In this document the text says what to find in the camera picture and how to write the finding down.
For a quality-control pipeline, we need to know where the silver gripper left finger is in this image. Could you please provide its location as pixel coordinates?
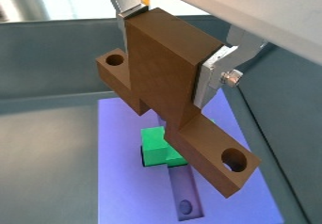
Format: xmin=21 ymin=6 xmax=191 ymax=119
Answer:
xmin=111 ymin=0 xmax=148 ymax=42

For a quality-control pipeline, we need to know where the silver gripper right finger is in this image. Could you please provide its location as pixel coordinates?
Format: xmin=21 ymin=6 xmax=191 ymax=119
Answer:
xmin=193 ymin=25 xmax=267 ymax=108

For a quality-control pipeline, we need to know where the brown T-shaped block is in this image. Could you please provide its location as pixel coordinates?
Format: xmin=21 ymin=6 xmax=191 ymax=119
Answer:
xmin=96 ymin=8 xmax=260 ymax=197

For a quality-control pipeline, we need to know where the green U-shaped block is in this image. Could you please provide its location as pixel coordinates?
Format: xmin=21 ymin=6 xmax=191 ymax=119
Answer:
xmin=140 ymin=119 xmax=187 ymax=168

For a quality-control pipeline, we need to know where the purple base block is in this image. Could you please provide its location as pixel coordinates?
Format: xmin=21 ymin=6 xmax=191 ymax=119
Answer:
xmin=97 ymin=98 xmax=284 ymax=224

